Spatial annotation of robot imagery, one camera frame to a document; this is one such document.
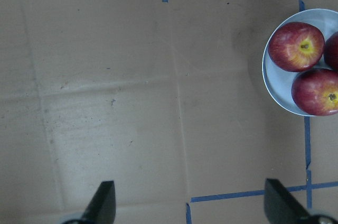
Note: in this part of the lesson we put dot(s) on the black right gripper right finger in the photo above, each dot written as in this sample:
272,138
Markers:
280,207

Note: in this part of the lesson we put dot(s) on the red plate apple side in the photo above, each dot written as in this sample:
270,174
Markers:
331,51

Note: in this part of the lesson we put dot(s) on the red plate apple near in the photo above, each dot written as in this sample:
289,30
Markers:
315,92

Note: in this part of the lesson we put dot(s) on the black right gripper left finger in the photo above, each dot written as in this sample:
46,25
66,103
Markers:
101,208

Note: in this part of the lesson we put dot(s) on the light blue plate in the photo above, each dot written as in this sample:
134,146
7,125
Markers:
279,82

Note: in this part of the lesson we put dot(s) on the red plate apple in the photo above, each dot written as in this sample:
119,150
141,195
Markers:
296,46
315,92

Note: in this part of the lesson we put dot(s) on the red plate apple far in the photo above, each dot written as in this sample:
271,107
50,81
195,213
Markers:
296,46

